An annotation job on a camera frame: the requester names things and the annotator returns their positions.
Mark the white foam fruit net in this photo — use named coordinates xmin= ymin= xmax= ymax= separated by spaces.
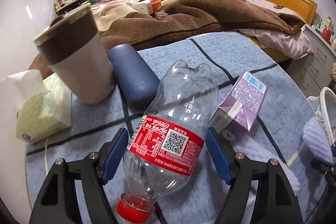
xmin=303 ymin=117 xmax=334 ymax=164

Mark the purple milk carton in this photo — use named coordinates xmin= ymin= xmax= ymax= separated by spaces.
xmin=209 ymin=70 xmax=268 ymax=132

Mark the clear plastic cola bottle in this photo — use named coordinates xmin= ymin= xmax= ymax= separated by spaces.
xmin=116 ymin=60 xmax=218 ymax=223

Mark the white trash bin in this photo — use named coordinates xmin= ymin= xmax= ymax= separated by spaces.
xmin=307 ymin=87 xmax=335 ymax=147

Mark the yellow tissue pack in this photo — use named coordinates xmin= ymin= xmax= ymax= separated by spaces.
xmin=1 ymin=69 xmax=71 ymax=143

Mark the grey drawer cabinet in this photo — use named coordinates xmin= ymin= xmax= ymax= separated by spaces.
xmin=286 ymin=25 xmax=335 ymax=97

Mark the dark blue glasses case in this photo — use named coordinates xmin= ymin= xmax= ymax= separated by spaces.
xmin=107 ymin=44 xmax=160 ymax=112

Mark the beige brown lidded cup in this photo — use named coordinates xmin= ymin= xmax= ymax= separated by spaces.
xmin=34 ymin=4 xmax=116 ymax=105

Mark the brown fleece blanket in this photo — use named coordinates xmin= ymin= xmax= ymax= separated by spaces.
xmin=28 ymin=0 xmax=306 ymax=79

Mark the white orange box on bed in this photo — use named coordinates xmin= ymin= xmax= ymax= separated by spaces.
xmin=132 ymin=0 xmax=162 ymax=15

